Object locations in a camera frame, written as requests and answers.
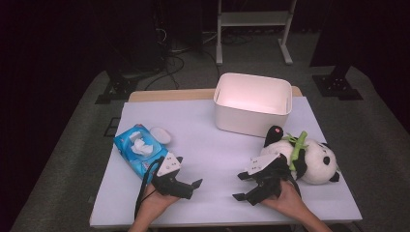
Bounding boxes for panda plush toy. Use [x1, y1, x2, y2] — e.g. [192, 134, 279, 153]
[260, 125, 341, 187]

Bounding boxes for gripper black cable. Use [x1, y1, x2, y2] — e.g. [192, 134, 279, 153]
[133, 156, 165, 220]
[289, 178, 303, 199]

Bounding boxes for black stand base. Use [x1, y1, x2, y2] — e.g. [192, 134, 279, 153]
[95, 69, 139, 104]
[311, 66, 365, 102]

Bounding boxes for white wet wipe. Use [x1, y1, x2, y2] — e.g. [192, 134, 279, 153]
[130, 137, 155, 159]

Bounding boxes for black floor cables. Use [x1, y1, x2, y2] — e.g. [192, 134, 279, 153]
[143, 28, 223, 91]

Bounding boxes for dark floor outlet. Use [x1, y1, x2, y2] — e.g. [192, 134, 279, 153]
[103, 117, 122, 138]

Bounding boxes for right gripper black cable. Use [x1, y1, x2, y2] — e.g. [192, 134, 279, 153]
[289, 178, 303, 199]

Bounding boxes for white metal stand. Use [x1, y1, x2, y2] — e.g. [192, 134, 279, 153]
[215, 0, 298, 67]

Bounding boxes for white plastic storage box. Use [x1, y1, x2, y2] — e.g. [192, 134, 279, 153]
[213, 72, 294, 139]

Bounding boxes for blue wet wipes pack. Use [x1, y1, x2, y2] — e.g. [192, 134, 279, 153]
[113, 124, 173, 189]

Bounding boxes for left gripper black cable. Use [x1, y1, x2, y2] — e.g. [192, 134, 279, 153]
[133, 156, 165, 220]

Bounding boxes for person's left hand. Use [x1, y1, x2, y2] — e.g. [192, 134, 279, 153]
[136, 184, 182, 221]

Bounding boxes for white table mat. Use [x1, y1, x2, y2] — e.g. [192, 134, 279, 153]
[89, 96, 364, 228]

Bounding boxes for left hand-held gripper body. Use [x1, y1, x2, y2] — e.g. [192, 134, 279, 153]
[150, 152, 194, 200]

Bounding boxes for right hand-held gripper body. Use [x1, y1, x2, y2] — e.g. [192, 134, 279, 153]
[245, 153, 293, 207]

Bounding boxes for person's right hand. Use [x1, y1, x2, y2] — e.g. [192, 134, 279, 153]
[261, 178, 311, 221]

